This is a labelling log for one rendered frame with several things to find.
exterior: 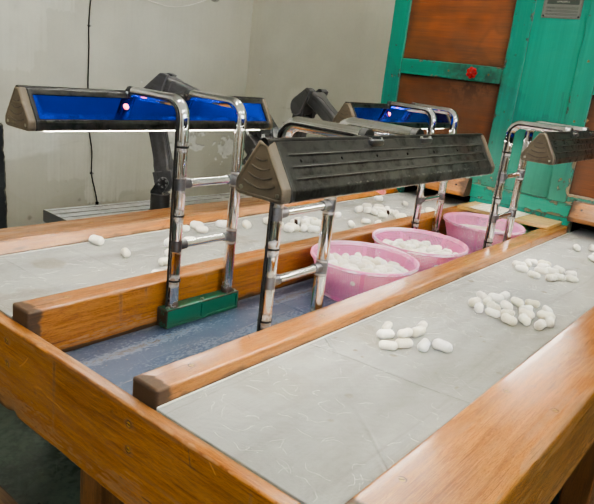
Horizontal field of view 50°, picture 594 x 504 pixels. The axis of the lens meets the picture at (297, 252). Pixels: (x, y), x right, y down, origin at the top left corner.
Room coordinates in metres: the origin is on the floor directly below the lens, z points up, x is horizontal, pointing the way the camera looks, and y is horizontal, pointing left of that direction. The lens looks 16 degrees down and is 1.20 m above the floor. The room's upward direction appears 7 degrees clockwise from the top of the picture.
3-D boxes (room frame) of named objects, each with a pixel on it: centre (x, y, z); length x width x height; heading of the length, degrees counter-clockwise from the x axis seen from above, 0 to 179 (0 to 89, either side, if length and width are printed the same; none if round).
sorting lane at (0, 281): (1.79, 0.04, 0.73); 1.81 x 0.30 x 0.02; 143
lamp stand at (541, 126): (1.80, -0.66, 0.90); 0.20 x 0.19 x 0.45; 143
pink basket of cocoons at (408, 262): (1.49, -0.17, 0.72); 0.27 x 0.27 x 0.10
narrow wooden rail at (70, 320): (1.68, -0.11, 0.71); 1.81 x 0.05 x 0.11; 143
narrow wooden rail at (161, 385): (1.48, -0.36, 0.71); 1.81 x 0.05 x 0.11; 143
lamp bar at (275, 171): (0.99, -0.13, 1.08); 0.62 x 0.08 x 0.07; 143
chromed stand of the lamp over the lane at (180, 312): (1.27, 0.25, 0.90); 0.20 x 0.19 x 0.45; 143
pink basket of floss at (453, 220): (2.06, -0.60, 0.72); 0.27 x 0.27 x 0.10
